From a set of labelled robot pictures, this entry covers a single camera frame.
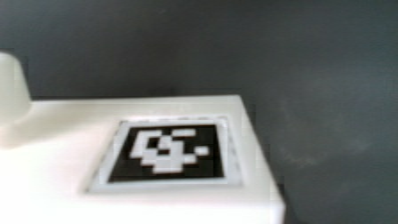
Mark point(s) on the white drawer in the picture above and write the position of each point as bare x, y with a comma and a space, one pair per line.
129, 161

